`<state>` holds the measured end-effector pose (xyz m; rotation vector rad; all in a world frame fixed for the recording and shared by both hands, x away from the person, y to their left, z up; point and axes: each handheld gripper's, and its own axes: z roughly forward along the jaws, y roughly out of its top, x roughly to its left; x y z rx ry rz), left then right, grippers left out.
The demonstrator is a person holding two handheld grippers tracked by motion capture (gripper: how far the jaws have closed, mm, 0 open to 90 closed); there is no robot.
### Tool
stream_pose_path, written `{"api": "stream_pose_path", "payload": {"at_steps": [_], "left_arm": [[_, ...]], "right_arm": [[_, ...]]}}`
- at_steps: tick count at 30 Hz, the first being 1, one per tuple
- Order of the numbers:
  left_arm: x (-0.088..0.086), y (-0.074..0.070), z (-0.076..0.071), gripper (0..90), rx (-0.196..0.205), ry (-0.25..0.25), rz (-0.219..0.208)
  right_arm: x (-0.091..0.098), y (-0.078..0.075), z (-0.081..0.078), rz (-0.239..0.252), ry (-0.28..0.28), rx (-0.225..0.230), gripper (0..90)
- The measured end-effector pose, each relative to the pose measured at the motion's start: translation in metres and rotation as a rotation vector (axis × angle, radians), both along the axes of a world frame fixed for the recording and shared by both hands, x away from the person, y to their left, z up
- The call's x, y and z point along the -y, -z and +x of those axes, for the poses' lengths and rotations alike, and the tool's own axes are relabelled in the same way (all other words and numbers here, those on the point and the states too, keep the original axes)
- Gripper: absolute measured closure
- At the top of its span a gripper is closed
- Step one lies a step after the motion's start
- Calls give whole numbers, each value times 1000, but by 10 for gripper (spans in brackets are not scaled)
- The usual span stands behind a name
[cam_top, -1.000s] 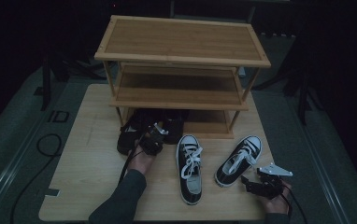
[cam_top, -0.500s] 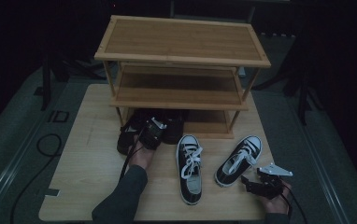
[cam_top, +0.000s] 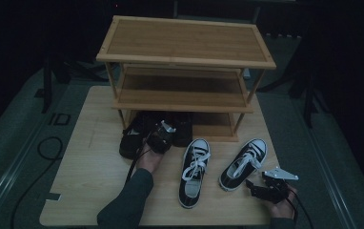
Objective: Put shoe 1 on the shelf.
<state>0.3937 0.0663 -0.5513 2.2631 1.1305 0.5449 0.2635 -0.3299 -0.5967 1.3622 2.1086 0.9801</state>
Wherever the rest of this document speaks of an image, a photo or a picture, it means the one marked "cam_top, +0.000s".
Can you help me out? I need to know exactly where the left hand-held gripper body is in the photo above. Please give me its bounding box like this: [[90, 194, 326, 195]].
[[146, 119, 177, 155]]

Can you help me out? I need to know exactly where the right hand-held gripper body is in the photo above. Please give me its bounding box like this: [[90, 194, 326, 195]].
[[253, 166, 299, 205]]

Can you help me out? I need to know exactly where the black white canvas sneaker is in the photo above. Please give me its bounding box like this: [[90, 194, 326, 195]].
[[178, 137, 212, 210], [218, 137, 269, 193]]

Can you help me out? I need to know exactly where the wooden shoe rack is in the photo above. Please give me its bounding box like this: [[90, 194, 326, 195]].
[[95, 14, 277, 143]]

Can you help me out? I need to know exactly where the person's right hand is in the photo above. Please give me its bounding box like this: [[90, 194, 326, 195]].
[[263, 184, 299, 221]]

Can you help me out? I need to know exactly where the person's left hand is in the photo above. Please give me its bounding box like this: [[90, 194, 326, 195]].
[[136, 144, 166, 175]]

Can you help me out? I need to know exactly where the dark metal stand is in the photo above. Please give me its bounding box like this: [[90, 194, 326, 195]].
[[40, 55, 55, 115]]

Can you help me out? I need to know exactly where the right hand-held gripper cable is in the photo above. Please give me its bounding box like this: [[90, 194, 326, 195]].
[[285, 190, 315, 229]]

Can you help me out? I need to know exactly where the black floor cable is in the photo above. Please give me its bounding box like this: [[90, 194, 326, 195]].
[[10, 136, 64, 229]]

